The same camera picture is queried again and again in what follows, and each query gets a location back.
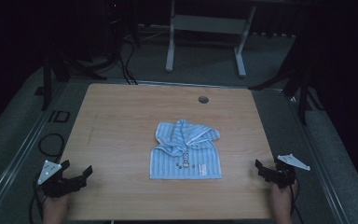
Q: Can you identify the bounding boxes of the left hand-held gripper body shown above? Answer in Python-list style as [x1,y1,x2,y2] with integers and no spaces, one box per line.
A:
[36,159,88,199]

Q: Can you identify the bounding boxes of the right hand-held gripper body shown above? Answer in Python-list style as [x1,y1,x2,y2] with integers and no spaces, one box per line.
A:
[267,153,311,189]

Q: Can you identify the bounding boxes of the blue striped towel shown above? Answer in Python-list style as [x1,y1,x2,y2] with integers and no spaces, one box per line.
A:
[149,119,223,181]

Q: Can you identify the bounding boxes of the person's left hand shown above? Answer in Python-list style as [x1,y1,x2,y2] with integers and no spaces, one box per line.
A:
[41,192,70,220]

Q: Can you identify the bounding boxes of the person's right hand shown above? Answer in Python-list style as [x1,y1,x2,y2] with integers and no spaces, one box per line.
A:
[269,179,300,216]

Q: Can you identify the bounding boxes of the black metal stand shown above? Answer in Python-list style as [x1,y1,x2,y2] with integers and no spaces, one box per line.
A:
[41,50,108,112]
[247,36,324,126]

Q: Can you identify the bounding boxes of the dark equipment rack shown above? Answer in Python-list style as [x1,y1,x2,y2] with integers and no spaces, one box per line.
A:
[104,0,124,62]

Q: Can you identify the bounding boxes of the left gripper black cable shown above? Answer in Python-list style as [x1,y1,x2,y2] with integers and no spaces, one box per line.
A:
[32,180,45,220]

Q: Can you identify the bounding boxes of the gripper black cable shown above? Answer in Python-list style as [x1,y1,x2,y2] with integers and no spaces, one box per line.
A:
[288,177,306,224]
[32,180,45,220]

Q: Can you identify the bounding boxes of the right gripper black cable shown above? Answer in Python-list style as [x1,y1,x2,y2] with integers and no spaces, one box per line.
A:
[288,177,306,224]

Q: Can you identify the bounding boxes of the black looped floor cable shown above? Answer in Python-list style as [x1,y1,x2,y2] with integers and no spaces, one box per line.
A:
[28,133,66,224]

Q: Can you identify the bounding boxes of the black rectangular floor bracket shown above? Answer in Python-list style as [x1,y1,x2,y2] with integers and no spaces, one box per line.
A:
[48,109,71,124]

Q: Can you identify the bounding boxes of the black floor cables bundle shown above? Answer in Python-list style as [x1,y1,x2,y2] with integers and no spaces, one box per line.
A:
[117,39,139,86]

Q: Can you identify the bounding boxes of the white desk frame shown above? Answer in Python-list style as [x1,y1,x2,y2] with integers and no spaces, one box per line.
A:
[165,0,257,78]

